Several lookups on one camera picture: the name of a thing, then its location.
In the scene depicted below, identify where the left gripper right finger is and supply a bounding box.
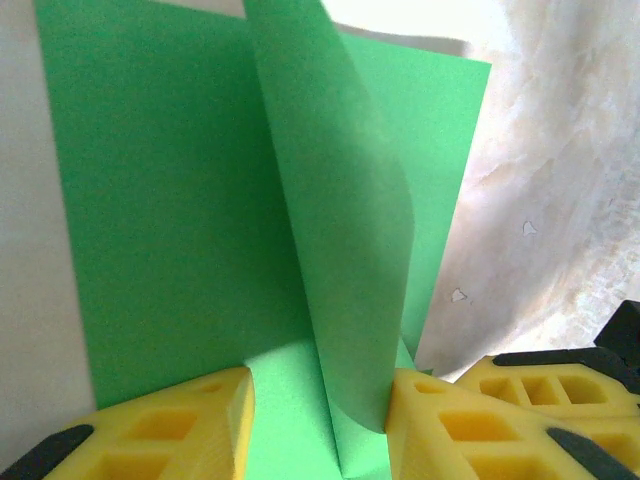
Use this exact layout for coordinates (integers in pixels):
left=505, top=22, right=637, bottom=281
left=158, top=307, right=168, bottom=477
left=387, top=367, right=636, bottom=480

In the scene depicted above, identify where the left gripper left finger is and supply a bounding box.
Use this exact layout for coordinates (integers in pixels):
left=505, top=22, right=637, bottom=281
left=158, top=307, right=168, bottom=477
left=0, top=364, right=256, bottom=480

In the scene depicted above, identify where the green square paper sheet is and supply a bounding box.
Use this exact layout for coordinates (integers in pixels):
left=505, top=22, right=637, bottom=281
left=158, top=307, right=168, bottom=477
left=33, top=0, right=494, bottom=480

